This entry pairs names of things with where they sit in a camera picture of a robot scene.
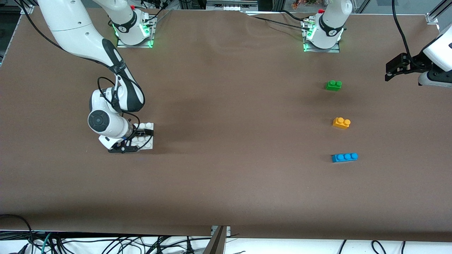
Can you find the white studded base plate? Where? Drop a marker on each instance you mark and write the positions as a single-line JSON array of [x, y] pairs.
[[147, 143]]

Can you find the yellow two-stud block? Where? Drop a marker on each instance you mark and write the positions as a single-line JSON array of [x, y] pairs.
[[341, 123]]

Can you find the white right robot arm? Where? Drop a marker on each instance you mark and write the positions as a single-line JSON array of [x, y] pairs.
[[70, 28]]

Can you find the green two-stud block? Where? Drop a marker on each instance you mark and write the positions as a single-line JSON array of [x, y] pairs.
[[333, 86]]

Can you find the blue three-stud block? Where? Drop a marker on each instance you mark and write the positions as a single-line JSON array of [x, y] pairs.
[[344, 157]]

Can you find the brown table cover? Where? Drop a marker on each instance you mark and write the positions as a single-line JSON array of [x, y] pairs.
[[226, 176]]

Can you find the aluminium frame profile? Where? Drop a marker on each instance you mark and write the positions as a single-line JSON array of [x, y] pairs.
[[27, 7], [432, 17]]

